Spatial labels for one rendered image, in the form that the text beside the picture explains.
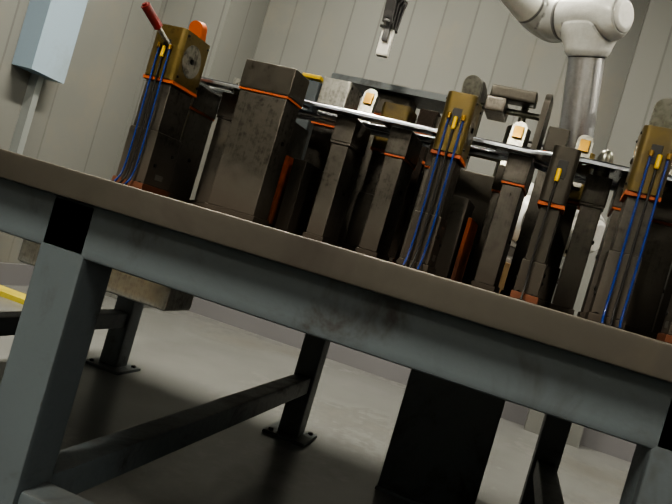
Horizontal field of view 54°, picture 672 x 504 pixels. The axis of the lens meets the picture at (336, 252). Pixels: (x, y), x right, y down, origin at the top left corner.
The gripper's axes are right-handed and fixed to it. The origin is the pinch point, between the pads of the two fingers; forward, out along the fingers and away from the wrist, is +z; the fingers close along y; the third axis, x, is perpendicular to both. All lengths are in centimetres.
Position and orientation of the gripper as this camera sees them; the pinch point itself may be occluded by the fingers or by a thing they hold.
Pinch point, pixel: (385, 43)
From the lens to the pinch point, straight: 177.2
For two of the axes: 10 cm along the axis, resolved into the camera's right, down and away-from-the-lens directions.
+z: -2.7, 9.6, 0.2
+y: -2.8, -0.6, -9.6
